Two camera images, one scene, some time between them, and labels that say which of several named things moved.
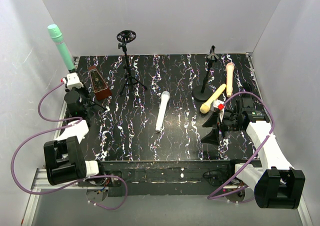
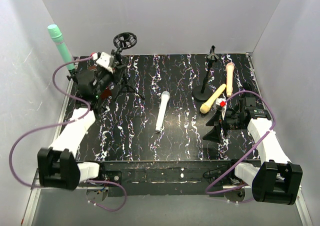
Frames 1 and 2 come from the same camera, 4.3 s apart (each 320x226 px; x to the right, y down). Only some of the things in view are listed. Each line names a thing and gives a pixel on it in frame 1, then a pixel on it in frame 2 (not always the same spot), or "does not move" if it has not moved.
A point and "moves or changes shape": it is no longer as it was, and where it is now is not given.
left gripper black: (81, 92) → (114, 73)
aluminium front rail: (41, 182) does not move
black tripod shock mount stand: (127, 36) moves or changes shape
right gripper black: (220, 125) does not move
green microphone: (55, 33) does not move
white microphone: (165, 97) does not move
